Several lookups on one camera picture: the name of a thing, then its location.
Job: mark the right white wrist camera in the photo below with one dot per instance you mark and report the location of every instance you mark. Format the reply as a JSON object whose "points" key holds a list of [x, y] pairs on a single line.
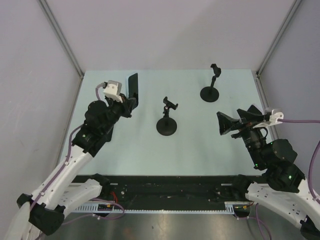
{"points": [[272, 117]]}

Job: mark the left aluminium frame post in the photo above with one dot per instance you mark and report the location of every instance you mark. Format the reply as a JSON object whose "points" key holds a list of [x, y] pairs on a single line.
{"points": [[52, 20]]}

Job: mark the aluminium frame post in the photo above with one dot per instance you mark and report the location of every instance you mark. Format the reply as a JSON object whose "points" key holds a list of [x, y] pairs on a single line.
{"points": [[52, 20], [278, 36]]}

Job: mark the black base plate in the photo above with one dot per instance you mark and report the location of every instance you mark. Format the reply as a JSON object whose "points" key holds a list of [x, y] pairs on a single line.
{"points": [[157, 191]]}

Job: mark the black smartphone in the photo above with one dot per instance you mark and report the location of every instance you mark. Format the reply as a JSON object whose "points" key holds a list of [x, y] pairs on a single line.
{"points": [[108, 139]]}

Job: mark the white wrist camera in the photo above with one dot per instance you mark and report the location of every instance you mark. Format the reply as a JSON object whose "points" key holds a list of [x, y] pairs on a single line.
{"points": [[272, 117], [113, 91]]}

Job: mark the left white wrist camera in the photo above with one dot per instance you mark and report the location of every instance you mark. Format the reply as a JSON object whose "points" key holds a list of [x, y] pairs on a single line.
{"points": [[113, 91]]}

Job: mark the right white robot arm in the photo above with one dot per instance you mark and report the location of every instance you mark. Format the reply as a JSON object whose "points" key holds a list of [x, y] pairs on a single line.
{"points": [[290, 193]]}

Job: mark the black-screen blue-edged phone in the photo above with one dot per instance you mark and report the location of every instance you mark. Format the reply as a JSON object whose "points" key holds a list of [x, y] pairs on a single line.
{"points": [[255, 111]]}

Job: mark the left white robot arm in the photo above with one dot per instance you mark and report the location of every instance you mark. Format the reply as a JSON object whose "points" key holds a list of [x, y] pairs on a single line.
{"points": [[50, 204]]}

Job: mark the black phone stand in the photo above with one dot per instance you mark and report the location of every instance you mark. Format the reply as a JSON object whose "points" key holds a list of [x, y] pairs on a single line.
{"points": [[210, 94], [167, 126]]}

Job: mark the grey slotted cable duct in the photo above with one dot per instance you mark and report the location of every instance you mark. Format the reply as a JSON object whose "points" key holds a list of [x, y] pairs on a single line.
{"points": [[207, 208]]}

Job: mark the right aluminium frame post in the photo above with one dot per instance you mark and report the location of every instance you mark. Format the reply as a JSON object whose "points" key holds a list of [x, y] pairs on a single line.
{"points": [[278, 36]]}

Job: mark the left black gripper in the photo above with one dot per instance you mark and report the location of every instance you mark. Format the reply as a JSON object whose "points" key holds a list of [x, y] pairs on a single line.
{"points": [[126, 105]]}

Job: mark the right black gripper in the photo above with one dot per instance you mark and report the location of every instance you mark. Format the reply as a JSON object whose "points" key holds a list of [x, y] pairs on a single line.
{"points": [[247, 117]]}

